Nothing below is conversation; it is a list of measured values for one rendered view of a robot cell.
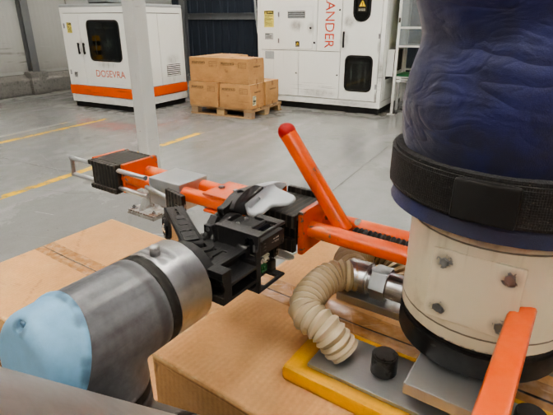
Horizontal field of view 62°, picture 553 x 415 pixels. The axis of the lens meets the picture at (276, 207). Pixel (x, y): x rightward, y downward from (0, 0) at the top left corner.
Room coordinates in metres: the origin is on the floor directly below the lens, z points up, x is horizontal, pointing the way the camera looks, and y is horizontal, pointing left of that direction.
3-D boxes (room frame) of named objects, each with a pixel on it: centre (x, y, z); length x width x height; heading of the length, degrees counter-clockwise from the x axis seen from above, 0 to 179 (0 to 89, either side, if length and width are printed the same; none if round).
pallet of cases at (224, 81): (7.91, 0.69, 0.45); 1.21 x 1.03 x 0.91; 61
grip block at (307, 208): (0.57, -0.02, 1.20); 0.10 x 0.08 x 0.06; 146
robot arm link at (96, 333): (0.32, 0.16, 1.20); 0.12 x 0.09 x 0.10; 146
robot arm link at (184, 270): (0.39, 0.11, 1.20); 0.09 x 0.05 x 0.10; 56
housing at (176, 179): (0.69, 0.16, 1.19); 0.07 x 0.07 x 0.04; 56
